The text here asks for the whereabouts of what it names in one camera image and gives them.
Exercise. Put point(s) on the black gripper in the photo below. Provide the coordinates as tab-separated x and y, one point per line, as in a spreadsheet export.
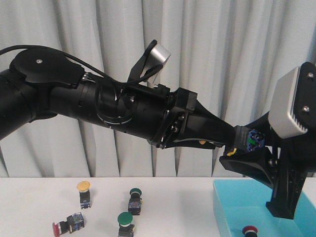
296	155
170	110

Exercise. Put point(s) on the yellow push button front edge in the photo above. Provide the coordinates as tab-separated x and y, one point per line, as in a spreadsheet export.
246	140

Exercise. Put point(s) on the red push button carried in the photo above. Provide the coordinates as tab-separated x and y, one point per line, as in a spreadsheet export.
250	231

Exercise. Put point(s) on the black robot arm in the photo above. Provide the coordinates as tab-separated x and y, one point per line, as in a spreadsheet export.
42	82

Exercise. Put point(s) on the light blue plastic box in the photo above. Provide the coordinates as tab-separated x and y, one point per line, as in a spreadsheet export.
241	202

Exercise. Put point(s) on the grey pleated curtain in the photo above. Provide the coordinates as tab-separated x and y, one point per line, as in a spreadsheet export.
230	52

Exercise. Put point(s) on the green push button rear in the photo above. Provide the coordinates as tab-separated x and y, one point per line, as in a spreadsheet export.
135	201

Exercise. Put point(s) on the green push button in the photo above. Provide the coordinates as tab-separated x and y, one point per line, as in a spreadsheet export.
135	201
126	228

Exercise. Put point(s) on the green push button front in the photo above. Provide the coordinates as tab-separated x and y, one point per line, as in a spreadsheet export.
126	228

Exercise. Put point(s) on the yellow push button upright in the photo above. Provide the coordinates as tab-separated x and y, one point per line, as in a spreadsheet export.
84	194

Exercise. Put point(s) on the red push button lying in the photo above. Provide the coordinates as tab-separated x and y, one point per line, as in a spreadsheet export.
73	223

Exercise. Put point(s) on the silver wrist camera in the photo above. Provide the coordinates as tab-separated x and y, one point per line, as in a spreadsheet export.
158	55
281	116

